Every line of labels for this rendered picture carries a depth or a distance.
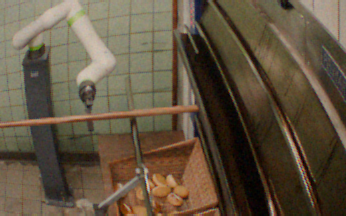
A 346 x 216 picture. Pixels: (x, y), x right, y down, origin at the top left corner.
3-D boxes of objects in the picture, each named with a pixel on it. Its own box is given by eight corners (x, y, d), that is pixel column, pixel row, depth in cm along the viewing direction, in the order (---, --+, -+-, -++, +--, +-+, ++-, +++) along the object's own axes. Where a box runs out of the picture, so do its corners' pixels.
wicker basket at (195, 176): (197, 176, 297) (199, 135, 282) (214, 234, 249) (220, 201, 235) (109, 181, 290) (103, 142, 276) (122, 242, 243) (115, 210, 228)
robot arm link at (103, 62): (72, 28, 263) (67, 28, 252) (88, 15, 262) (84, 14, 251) (104, 79, 265) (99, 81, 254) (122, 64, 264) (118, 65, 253)
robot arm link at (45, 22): (7, 39, 270) (45, 10, 234) (23, 29, 281) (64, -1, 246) (12, 56, 273) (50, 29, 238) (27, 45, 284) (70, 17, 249)
